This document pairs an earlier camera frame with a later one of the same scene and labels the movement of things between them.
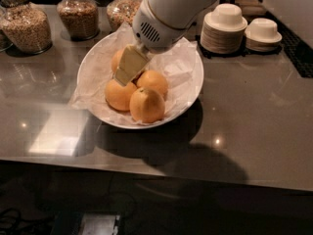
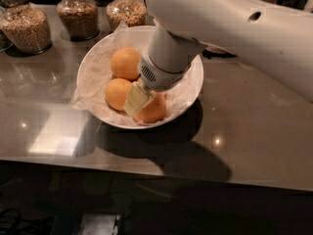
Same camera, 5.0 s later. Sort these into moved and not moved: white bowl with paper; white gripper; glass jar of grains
Moved: white gripper
Not moved: glass jar of grains; white bowl with paper
